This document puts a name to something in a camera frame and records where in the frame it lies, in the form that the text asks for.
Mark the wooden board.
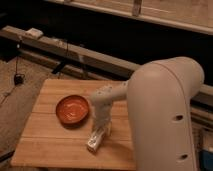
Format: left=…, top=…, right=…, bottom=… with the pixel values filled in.
left=11, top=79, right=135, bottom=171

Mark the orange ceramic bowl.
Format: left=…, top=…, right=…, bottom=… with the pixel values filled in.
left=56, top=95, right=89, bottom=125

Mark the wooden beam rail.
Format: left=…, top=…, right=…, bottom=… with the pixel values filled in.
left=0, top=25, right=213, bottom=111

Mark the black cable with plug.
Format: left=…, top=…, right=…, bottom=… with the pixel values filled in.
left=0, top=35, right=26, bottom=101

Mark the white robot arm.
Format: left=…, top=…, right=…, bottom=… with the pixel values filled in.
left=90, top=57, right=204, bottom=171

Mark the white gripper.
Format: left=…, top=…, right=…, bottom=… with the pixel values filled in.
left=93, top=106, right=112, bottom=137

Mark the small white block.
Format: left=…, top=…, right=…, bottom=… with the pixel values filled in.
left=26, top=28, right=43, bottom=38

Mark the small white bottle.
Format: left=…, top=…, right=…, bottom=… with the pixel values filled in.
left=87, top=130, right=105, bottom=153

